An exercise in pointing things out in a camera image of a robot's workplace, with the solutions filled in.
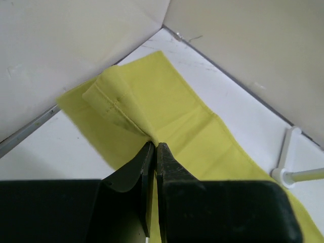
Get white clothes rack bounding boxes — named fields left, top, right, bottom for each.
left=270, top=126, right=323, bottom=189

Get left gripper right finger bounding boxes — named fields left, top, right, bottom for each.
left=156, top=143, right=303, bottom=242

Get yellow-green trousers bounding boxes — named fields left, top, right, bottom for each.
left=57, top=51, right=323, bottom=242

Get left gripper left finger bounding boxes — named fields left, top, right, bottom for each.
left=1, top=142, right=154, bottom=242

